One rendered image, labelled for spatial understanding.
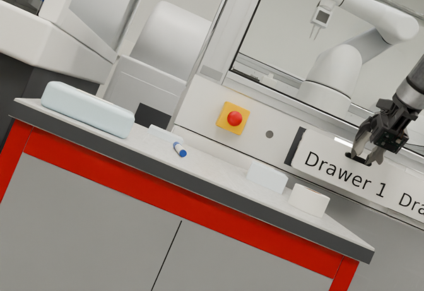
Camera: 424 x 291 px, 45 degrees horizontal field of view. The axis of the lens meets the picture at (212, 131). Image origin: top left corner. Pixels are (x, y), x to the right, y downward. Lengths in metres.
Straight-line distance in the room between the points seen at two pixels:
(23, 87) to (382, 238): 1.04
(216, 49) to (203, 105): 0.16
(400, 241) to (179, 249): 0.89
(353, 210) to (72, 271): 0.89
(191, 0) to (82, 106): 3.89
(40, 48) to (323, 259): 0.73
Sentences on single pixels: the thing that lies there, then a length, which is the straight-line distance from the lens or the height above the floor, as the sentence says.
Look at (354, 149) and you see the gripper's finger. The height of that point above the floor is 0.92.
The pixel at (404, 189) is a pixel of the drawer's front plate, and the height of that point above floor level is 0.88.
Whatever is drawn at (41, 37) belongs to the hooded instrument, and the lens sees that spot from 1.20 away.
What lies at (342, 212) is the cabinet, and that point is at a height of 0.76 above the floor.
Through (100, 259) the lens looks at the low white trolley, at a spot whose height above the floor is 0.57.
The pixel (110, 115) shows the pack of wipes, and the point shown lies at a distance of 0.85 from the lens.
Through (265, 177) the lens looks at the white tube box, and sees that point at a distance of 1.12.
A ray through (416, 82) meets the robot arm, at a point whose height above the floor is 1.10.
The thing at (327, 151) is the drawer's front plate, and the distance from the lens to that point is 1.39.
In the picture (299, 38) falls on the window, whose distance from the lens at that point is 1.48.
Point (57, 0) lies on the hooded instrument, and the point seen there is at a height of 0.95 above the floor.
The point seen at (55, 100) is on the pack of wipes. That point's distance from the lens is 0.85.
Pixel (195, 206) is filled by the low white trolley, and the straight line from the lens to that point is 0.83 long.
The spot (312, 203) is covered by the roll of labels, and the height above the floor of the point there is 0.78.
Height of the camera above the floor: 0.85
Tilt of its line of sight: 1 degrees down
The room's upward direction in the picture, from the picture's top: 23 degrees clockwise
